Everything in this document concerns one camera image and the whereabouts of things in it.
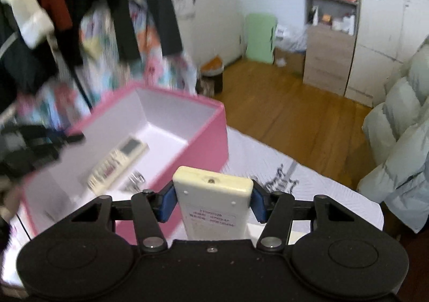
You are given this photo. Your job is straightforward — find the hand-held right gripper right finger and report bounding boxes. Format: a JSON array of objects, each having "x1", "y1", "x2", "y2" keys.
[{"x1": 250, "y1": 179, "x2": 349, "y2": 252}]

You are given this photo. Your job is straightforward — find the clear plastic bags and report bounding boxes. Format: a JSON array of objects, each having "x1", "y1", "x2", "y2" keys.
[{"x1": 275, "y1": 24, "x2": 308, "y2": 53}]

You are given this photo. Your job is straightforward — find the light green bin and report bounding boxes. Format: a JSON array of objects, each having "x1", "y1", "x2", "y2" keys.
[{"x1": 245, "y1": 14, "x2": 278, "y2": 64}]

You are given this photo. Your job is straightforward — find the cream remote control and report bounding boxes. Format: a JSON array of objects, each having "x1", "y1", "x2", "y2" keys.
[{"x1": 172, "y1": 166, "x2": 254, "y2": 241}]

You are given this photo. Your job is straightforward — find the wooden shelf cabinet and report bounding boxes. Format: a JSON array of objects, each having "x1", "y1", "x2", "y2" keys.
[{"x1": 303, "y1": 0, "x2": 362, "y2": 97}]

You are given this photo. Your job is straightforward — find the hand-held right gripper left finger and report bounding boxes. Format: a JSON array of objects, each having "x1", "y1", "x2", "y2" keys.
[{"x1": 70, "y1": 185, "x2": 177, "y2": 254}]

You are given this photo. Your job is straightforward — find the trash bin with orange bag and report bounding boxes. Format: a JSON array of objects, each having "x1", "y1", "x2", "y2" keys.
[{"x1": 200, "y1": 56, "x2": 224, "y2": 95}]

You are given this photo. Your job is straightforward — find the black jacket with grey stripe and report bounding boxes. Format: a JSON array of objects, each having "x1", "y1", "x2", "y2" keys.
[{"x1": 0, "y1": 3, "x2": 58, "y2": 113}]

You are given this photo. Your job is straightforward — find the white tall cabinet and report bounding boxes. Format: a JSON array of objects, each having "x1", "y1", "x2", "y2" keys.
[{"x1": 166, "y1": 0, "x2": 245, "y2": 69}]

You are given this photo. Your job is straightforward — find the long black coat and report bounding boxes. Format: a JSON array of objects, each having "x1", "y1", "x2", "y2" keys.
[{"x1": 67, "y1": 0, "x2": 183, "y2": 66}]

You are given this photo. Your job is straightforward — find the pale puffer jacket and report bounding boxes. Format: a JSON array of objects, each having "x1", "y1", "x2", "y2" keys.
[{"x1": 357, "y1": 35, "x2": 429, "y2": 234}]

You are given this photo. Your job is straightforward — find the white fleece garment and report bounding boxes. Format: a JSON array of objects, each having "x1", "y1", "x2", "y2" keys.
[{"x1": 0, "y1": 0, "x2": 55, "y2": 50}]

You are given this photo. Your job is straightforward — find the white wardrobe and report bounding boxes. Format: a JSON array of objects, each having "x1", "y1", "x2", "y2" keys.
[{"x1": 345, "y1": 0, "x2": 429, "y2": 109}]

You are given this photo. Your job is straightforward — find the white quilted table cover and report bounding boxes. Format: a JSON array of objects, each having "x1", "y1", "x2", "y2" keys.
[{"x1": 0, "y1": 126, "x2": 385, "y2": 289}]

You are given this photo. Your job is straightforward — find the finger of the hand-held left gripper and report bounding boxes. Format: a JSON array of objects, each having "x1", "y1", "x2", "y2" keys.
[{"x1": 50, "y1": 133, "x2": 86, "y2": 149}]

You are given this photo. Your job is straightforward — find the white remote with grey screen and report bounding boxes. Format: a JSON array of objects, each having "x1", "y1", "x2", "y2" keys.
[{"x1": 86, "y1": 136, "x2": 149, "y2": 194}]

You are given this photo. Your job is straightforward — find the colourful printed curtain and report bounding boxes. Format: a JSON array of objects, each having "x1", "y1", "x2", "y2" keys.
[{"x1": 15, "y1": 0, "x2": 199, "y2": 130}]

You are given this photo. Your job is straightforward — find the pink cardboard box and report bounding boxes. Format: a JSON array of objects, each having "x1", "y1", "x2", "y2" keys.
[{"x1": 13, "y1": 82, "x2": 230, "y2": 243}]

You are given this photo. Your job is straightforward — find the small silver metal object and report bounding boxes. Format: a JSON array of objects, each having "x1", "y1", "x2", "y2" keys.
[{"x1": 128, "y1": 171, "x2": 145, "y2": 193}]

